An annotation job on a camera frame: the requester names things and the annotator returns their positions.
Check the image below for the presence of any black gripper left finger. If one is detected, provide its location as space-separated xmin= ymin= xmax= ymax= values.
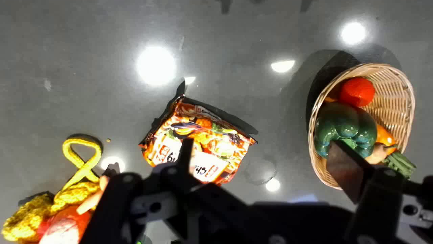
xmin=176 ymin=137 xmax=197 ymax=180

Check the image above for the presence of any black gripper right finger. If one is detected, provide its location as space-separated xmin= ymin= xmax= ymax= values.
xmin=327 ymin=138 xmax=377 ymax=206

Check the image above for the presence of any brown snack packet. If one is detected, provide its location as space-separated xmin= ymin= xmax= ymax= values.
xmin=139 ymin=95 xmax=259 ymax=187

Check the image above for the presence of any green toy bell pepper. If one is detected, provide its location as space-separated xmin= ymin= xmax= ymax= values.
xmin=314 ymin=102 xmax=379 ymax=160

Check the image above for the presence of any orange toy vegetable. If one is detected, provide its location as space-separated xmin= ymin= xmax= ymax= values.
xmin=374 ymin=122 xmax=400 ymax=157

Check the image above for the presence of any red toy tomato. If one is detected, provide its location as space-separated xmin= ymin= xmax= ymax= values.
xmin=339 ymin=76 xmax=378 ymax=110

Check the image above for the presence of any wicker basket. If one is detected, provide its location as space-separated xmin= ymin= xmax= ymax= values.
xmin=308 ymin=61 xmax=417 ymax=191

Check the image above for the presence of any colourful toy fruit pile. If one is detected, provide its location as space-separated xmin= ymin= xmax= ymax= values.
xmin=0 ymin=136 xmax=113 ymax=244

